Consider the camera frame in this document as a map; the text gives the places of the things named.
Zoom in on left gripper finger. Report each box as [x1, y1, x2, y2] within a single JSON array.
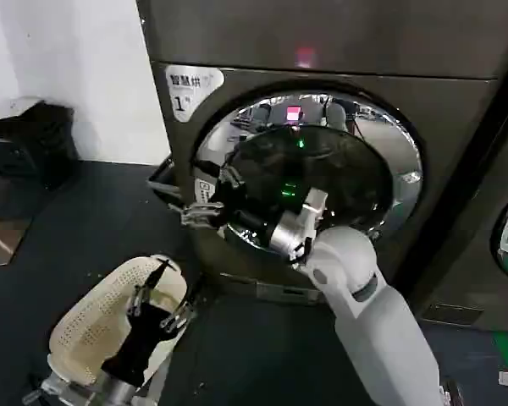
[[159, 302, 195, 336], [128, 259, 178, 317]]

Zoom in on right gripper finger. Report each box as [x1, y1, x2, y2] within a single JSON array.
[[193, 160, 242, 189], [148, 175, 227, 229]]

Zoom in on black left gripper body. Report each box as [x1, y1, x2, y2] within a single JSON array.
[[102, 303, 173, 382]]

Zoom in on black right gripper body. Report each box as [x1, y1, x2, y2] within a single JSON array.
[[223, 184, 281, 250]]

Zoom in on cream perforated laundry basket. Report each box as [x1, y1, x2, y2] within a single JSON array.
[[47, 254, 191, 387]]

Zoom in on white energy label sticker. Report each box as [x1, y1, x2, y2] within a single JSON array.
[[164, 63, 226, 124]]

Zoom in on round glass dryer door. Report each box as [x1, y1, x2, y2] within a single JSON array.
[[190, 82, 423, 257]]

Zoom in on black plastic crate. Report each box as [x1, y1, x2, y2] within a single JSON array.
[[0, 97, 79, 192]]

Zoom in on grey dryer with label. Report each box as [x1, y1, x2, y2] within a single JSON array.
[[135, 0, 508, 306]]

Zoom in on grey dryer without label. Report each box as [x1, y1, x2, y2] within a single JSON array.
[[421, 46, 508, 335]]

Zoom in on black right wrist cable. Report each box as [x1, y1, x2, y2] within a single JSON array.
[[288, 237, 315, 264]]

